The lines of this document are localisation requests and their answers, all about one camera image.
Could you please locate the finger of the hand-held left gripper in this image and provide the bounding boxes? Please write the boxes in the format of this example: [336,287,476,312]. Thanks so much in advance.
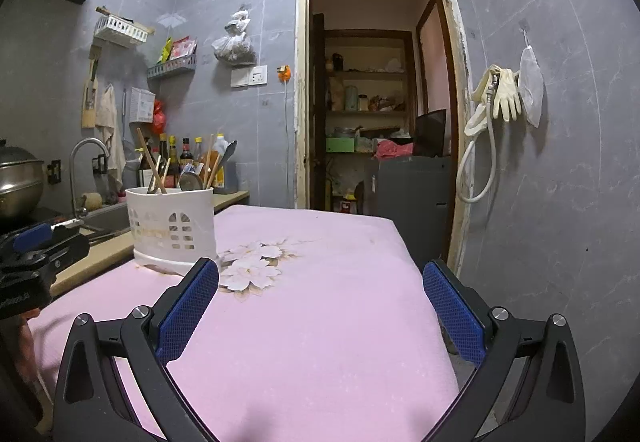
[27,229,92,278]
[12,221,56,254]

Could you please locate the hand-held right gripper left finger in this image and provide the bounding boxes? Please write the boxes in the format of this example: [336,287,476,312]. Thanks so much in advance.
[52,257,221,442]

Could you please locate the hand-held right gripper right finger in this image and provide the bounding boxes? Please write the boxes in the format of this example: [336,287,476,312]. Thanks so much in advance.
[422,259,587,442]

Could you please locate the white plastic utensil basket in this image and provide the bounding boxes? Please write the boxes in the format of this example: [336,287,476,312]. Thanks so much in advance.
[125,186,217,276]

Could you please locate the bunch of bamboo chopsticks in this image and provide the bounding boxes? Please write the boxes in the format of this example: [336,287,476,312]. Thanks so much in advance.
[136,127,224,195]

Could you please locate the person's left hand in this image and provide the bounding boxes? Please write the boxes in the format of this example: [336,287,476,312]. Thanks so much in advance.
[18,313,38,373]

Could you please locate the steel kitchen sink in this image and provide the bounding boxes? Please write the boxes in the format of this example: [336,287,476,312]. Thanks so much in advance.
[75,202,134,236]

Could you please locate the steel steamer pot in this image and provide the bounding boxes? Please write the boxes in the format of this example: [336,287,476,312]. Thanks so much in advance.
[0,139,45,221]

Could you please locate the steel sink faucet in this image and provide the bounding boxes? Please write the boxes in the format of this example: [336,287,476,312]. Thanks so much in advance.
[69,137,110,218]

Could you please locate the grey cabinet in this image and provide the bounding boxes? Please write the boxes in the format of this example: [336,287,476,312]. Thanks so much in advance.
[377,155,451,269]

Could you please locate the pink floral tablecloth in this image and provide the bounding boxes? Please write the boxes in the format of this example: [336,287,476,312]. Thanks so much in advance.
[30,205,461,442]

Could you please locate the hanging dish cloth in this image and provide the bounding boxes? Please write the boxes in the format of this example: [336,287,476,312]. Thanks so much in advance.
[95,84,126,173]

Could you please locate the bamboo cutting board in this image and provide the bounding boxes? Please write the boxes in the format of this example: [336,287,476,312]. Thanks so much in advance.
[81,72,99,128]

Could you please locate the cooking oil jug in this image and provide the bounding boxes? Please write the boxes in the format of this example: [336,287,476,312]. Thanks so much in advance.
[212,132,240,196]

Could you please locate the red plastic bag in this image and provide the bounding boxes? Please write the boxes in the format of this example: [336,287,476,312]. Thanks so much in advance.
[151,99,168,136]

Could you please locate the pink plastic bag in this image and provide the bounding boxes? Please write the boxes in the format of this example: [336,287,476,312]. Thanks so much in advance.
[373,137,415,161]

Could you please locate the black monitor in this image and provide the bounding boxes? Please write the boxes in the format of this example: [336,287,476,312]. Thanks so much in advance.
[413,109,449,158]

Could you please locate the cream rubber glove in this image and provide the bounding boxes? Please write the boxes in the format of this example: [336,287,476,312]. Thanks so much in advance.
[492,68,523,122]
[464,64,501,137]

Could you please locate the colourful snack packets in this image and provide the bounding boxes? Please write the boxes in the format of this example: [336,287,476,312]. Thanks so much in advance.
[157,36,197,64]

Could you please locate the hanging clear plastic bag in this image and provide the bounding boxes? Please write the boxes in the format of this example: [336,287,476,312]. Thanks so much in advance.
[517,44,545,129]

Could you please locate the wooden storage shelf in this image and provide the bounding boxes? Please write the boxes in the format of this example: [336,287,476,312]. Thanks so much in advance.
[322,29,417,144]

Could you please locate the hanging clear bag of food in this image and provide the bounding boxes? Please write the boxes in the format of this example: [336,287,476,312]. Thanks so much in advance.
[212,6,257,66]

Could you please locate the white flexible hose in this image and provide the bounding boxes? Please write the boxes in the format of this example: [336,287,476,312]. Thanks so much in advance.
[454,72,501,204]

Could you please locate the white wall box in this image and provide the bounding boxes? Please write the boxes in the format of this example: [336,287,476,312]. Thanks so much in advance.
[128,87,157,123]

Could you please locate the grey wall shelf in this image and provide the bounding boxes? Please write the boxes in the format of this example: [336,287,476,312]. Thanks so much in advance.
[146,55,199,80]

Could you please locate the white wall basket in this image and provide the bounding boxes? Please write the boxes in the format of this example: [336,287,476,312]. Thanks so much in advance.
[93,15,154,45]

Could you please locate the wooden door frame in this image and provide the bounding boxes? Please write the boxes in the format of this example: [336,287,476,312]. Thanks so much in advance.
[291,0,475,274]

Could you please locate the white wall switch panel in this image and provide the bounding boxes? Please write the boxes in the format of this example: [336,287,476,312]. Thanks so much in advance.
[230,64,269,88]

